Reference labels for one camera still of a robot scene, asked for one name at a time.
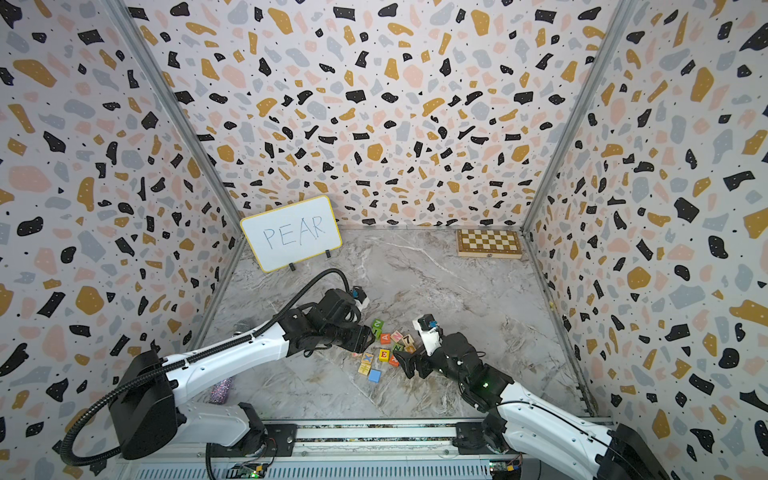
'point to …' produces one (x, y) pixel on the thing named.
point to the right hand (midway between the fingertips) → (409, 343)
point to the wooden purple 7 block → (407, 340)
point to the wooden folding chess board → (489, 243)
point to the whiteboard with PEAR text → (292, 233)
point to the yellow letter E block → (384, 355)
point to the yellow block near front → (364, 367)
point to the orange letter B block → (385, 339)
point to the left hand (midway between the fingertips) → (370, 334)
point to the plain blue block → (374, 376)
